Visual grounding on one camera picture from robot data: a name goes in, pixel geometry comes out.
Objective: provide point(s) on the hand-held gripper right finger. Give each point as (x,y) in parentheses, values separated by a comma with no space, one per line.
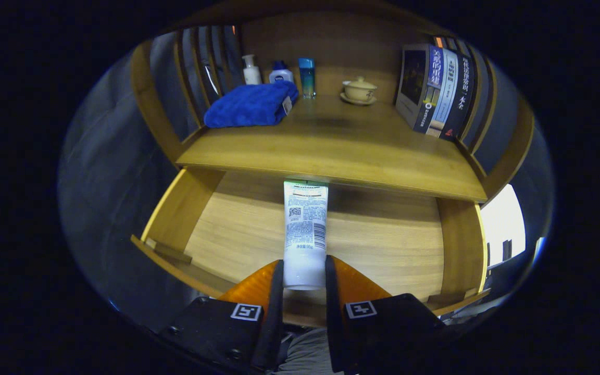
(334,323)

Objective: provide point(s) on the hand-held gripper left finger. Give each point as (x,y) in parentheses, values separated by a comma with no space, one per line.
(275,312)

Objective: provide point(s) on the white tube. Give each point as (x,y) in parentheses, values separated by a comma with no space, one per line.
(305,234)

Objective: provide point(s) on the wooden drawer with black knob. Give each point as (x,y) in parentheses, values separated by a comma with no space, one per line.
(237,229)

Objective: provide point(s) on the wooden countertop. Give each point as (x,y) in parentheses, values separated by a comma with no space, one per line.
(331,151)

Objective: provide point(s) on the wooden cabinet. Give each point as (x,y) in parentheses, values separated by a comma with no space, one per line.
(341,47)

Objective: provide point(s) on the person's grey trousers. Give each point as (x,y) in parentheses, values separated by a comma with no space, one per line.
(308,357)

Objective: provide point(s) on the white box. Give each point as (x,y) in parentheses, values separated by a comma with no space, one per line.
(503,224)

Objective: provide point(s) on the folded blue towel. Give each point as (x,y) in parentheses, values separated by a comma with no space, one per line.
(248,107)

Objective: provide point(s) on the beige lidded teacup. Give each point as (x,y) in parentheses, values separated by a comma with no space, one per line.
(360,91)

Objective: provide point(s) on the teal bottle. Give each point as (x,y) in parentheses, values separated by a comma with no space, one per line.
(307,80)

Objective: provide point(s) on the white bottle with blue cap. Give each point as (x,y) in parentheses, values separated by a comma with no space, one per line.
(281,77)

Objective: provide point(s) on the white pump bottle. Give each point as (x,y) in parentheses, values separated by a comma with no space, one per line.
(251,75)

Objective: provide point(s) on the book with blue spine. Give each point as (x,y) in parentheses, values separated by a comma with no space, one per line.
(412,78)

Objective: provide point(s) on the book with black spine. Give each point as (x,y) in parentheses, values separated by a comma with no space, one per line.
(464,99)

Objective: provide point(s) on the book with pale spine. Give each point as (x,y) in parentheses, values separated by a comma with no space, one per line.
(447,88)

